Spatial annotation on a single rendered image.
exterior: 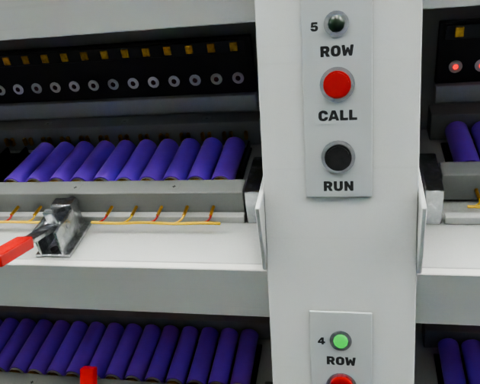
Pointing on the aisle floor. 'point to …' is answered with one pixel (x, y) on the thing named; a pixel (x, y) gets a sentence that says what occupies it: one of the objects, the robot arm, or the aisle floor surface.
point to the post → (296, 209)
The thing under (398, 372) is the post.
